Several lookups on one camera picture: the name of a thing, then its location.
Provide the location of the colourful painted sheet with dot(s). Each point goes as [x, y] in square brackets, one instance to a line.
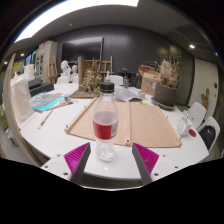
[46, 101]

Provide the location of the red-tipped paintbrush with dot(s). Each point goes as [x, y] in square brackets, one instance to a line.
[45, 120]

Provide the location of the carved wooden figure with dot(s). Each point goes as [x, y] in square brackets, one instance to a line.
[205, 98]

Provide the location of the dried branch wooden sculpture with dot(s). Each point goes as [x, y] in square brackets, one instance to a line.
[89, 81]

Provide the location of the small yellow tag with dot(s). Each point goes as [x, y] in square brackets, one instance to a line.
[143, 103]

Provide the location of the white cabinet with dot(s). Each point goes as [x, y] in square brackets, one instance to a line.
[45, 60]

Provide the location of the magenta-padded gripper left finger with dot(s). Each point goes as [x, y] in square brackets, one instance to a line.
[74, 159]

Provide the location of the metal spoon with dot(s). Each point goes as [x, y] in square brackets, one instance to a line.
[185, 117]

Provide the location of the beige wooden drawing board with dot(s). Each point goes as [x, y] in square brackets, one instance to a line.
[150, 125]

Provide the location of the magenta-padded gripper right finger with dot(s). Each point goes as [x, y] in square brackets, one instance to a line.
[148, 159]

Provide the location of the round recessed ceiling light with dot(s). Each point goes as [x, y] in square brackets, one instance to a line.
[191, 46]

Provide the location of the white canvas bag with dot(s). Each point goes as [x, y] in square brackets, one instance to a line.
[20, 98]

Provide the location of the black backpack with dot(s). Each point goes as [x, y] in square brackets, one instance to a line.
[207, 136]

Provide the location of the dark round pot saucer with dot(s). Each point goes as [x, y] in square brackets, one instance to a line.
[161, 106]

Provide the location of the wooden easel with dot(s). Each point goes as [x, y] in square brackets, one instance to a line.
[52, 70]
[105, 66]

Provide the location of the white plaster bust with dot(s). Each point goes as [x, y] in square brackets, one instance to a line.
[74, 71]
[65, 68]

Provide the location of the black case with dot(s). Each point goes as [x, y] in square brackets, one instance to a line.
[40, 88]

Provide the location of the small grey cup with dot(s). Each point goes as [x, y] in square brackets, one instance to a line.
[141, 95]

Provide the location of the dried plant in dark pot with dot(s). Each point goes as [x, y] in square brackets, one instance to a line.
[165, 93]

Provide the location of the large ceiling light panel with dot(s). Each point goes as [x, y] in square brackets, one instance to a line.
[76, 8]

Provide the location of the flat round red coaster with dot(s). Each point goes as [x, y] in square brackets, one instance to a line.
[192, 132]

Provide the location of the printed paper sheets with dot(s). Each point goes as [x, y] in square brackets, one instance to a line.
[126, 94]

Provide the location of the clear red-labelled plastic bottle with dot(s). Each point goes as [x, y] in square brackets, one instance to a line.
[105, 126]

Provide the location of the black wall screen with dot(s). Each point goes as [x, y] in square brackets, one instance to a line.
[81, 49]

